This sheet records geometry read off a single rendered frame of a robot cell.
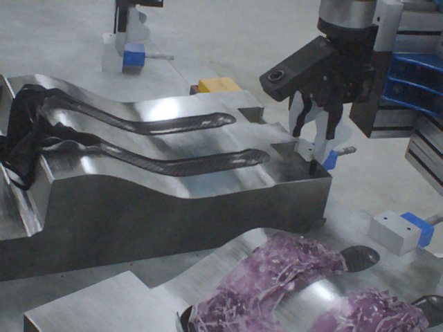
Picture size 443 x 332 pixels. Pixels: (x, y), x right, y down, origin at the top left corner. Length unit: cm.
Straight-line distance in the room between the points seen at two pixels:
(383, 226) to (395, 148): 219
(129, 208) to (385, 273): 31
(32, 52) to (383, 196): 163
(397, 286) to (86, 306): 38
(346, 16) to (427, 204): 183
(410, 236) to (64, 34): 87
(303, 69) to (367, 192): 176
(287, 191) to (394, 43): 52
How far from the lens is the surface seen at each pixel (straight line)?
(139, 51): 146
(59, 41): 158
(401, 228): 101
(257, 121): 121
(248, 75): 355
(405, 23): 147
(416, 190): 294
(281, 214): 105
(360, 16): 110
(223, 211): 100
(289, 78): 110
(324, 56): 111
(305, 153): 118
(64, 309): 75
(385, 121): 155
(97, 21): 169
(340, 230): 102
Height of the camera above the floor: 141
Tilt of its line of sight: 30 degrees down
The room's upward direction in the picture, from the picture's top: 9 degrees clockwise
